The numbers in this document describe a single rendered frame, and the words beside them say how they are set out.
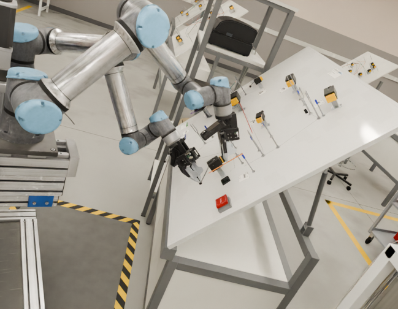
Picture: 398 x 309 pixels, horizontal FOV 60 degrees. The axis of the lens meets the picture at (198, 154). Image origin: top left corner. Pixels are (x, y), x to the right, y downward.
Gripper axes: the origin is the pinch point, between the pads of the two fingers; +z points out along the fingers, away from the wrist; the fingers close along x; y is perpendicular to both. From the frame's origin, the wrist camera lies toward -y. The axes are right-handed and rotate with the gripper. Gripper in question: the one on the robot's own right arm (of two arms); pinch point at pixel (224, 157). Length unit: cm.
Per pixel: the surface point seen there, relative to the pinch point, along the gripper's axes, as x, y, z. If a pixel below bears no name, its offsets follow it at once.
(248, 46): 95, 43, -31
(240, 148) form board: 12.4, 10.7, 2.8
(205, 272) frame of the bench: -24.4, -18.3, 39.4
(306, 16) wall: 716, 377, 20
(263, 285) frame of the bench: -27, 5, 52
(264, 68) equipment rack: 87, 50, -16
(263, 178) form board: -20.5, 11.0, 2.6
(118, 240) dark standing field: 77, -72, 86
